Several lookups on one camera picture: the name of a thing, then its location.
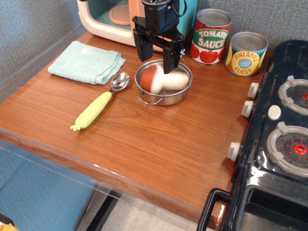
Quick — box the light teal folded cloth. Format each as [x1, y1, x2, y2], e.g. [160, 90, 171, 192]
[48, 41, 126, 85]

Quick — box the spoon with yellow-green handle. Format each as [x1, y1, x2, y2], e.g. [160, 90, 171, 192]
[70, 72, 130, 131]

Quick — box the brown white plush mushroom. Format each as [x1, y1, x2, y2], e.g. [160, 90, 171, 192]
[141, 64, 190, 94]

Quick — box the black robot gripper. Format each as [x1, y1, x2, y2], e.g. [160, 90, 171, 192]
[132, 0, 186, 74]

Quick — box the tomato sauce can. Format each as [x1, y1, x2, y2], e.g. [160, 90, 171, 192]
[190, 8, 232, 64]

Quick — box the pineapple slices can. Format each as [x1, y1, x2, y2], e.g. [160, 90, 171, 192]
[225, 31, 269, 77]

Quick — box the teal toy microwave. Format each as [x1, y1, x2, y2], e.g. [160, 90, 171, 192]
[77, 0, 197, 46]

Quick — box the black toy stove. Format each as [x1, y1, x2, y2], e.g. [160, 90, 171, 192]
[197, 40, 308, 231]

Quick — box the silver pot with handles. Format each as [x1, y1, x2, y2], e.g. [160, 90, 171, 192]
[135, 60, 193, 106]

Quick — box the orange object at corner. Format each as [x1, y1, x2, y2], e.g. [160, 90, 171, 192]
[0, 214, 19, 231]

